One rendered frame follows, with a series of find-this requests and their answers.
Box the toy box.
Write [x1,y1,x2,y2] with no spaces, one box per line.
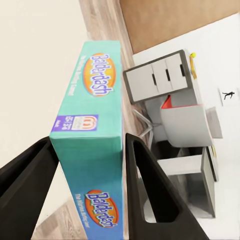
[205,107,223,139]

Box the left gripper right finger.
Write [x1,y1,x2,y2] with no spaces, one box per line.
[125,133,208,240]

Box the board game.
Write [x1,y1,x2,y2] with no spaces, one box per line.
[49,40,124,240]
[189,55,197,79]

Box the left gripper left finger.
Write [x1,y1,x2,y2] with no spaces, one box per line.
[0,136,59,240]

